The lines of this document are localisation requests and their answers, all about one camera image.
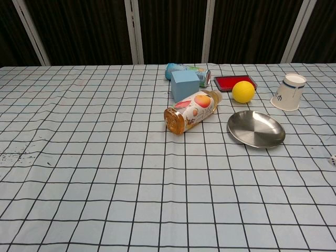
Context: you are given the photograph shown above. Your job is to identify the white paper cup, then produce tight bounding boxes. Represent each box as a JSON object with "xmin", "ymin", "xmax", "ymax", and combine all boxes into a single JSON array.
[{"xmin": 270, "ymin": 73, "xmax": 308, "ymax": 112}]

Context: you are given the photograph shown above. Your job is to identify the red flat tray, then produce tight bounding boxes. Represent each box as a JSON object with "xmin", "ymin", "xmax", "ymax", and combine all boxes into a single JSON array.
[{"xmin": 213, "ymin": 75, "xmax": 258, "ymax": 92}]

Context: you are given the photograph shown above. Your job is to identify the silver metal plate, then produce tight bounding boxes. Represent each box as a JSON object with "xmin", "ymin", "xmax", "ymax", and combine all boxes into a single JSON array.
[{"xmin": 227, "ymin": 110, "xmax": 286, "ymax": 149}]

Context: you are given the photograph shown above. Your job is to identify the peach juice bottle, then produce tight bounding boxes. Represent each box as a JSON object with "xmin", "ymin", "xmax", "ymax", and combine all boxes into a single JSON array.
[{"xmin": 163, "ymin": 89, "xmax": 224, "ymax": 135}]

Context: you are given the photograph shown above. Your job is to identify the light blue cube box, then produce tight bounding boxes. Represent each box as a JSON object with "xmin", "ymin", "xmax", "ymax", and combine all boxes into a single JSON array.
[{"xmin": 171, "ymin": 70, "xmax": 201, "ymax": 102}]

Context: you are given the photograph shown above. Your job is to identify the blue green drink can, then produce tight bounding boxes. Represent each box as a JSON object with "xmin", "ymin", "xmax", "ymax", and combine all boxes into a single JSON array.
[{"xmin": 165, "ymin": 62, "xmax": 212, "ymax": 88}]

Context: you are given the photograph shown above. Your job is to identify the checkered tablecloth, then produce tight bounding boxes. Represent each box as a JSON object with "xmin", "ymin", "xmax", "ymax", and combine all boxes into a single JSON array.
[{"xmin": 0, "ymin": 62, "xmax": 336, "ymax": 252}]

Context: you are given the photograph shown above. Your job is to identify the yellow ball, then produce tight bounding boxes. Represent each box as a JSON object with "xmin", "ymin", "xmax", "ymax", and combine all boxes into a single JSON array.
[{"xmin": 232, "ymin": 81, "xmax": 256, "ymax": 104}]

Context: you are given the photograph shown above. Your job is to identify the white frame post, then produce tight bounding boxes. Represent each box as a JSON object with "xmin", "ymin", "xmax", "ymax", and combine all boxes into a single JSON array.
[
  {"xmin": 12, "ymin": 0, "xmax": 50, "ymax": 66},
  {"xmin": 202, "ymin": 0, "xmax": 223, "ymax": 64},
  {"xmin": 124, "ymin": 0, "xmax": 144, "ymax": 65},
  {"xmin": 280, "ymin": 0, "xmax": 318, "ymax": 64}
]

